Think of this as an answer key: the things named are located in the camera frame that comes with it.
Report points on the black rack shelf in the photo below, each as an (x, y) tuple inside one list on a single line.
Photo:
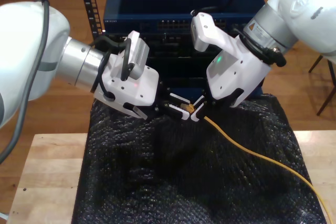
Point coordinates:
[(181, 72)]

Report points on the blue metal box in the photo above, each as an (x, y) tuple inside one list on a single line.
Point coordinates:
[(258, 91)]

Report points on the black rack server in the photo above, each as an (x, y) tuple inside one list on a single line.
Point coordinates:
[(173, 48)]

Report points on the black bubble mat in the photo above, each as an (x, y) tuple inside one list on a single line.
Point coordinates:
[(131, 182)]

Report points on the wooden chair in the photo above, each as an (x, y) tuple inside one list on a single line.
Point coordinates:
[(321, 109)]

